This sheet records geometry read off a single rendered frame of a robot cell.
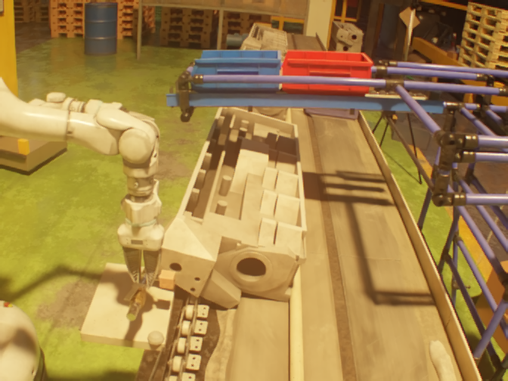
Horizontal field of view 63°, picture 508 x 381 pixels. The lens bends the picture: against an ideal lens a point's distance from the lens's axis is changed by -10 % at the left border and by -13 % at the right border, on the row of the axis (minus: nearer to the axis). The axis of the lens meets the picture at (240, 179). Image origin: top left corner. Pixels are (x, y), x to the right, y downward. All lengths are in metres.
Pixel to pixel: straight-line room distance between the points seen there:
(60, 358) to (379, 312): 1.43
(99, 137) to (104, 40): 7.03
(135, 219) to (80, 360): 1.31
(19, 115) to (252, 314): 0.81
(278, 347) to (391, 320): 0.36
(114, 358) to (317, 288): 1.09
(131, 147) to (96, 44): 7.08
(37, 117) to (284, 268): 0.75
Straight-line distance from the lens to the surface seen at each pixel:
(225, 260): 1.26
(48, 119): 0.92
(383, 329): 1.36
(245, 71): 1.54
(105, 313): 1.23
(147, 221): 0.99
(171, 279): 1.12
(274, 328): 1.28
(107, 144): 0.93
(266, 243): 1.26
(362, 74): 1.57
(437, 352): 1.32
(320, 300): 1.39
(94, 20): 7.89
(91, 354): 2.20
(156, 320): 1.20
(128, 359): 2.17
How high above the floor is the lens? 1.64
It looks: 27 degrees down
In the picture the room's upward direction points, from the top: 6 degrees clockwise
